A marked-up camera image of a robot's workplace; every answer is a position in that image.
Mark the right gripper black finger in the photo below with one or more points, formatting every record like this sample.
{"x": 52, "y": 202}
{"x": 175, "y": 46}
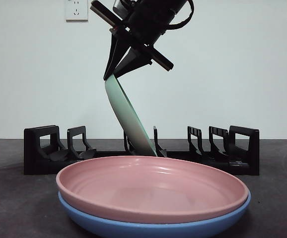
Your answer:
{"x": 111, "y": 57}
{"x": 136, "y": 62}

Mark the pale green plate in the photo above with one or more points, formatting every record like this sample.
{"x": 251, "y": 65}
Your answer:
{"x": 123, "y": 111}

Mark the pink plate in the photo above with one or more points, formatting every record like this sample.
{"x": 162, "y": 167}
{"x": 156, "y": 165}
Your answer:
{"x": 146, "y": 193}

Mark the blue plate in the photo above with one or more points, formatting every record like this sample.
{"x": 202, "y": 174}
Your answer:
{"x": 108, "y": 225}

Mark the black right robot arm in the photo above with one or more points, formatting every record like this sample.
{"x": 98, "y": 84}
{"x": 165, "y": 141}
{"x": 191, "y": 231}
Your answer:
{"x": 158, "y": 3}

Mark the black plate rack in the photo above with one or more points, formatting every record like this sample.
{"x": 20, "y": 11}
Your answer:
{"x": 44, "y": 168}

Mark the pale grey camera box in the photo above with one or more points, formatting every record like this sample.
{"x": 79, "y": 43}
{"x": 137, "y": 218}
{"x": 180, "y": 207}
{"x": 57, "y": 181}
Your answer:
{"x": 120, "y": 7}

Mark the white wall socket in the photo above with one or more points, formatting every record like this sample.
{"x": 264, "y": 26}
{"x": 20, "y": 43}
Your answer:
{"x": 76, "y": 10}

